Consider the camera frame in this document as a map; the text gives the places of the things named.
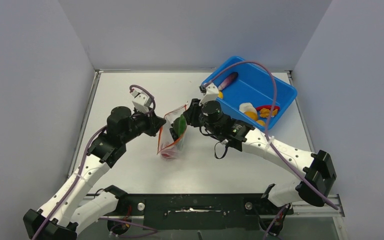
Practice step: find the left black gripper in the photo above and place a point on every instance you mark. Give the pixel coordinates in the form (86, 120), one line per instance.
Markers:
(154, 122)

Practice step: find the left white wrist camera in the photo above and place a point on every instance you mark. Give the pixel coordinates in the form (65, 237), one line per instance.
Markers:
(142, 102)

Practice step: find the clear zip top bag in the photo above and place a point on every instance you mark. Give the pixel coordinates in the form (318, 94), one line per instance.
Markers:
(165, 140)

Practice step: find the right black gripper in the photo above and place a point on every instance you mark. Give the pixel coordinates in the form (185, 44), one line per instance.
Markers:
(191, 114)

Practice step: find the green toy cucumber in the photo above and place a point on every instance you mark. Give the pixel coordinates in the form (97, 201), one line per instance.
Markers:
(178, 127)

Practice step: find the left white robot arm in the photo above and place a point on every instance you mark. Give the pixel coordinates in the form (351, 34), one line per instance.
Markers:
(62, 218)

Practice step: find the purple toy eggplant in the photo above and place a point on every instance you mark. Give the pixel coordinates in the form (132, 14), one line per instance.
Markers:
(227, 81)

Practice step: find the red toy apple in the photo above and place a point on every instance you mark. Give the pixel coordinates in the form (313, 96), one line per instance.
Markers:
(169, 154)

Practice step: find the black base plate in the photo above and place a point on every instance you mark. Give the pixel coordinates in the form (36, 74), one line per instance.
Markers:
(218, 211)

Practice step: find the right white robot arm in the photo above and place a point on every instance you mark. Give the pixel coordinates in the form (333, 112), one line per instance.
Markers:
(314, 172)

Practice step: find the small orange toy fruit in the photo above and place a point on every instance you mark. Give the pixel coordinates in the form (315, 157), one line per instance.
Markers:
(261, 122)

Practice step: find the orange fried toy piece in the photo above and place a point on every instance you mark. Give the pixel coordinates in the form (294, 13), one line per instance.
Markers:
(264, 113)

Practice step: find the yellow toy pepper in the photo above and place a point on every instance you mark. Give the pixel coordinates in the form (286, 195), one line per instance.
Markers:
(220, 95)

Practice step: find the blue plastic bin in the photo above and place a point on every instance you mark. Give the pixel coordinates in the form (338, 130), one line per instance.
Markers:
(254, 85)

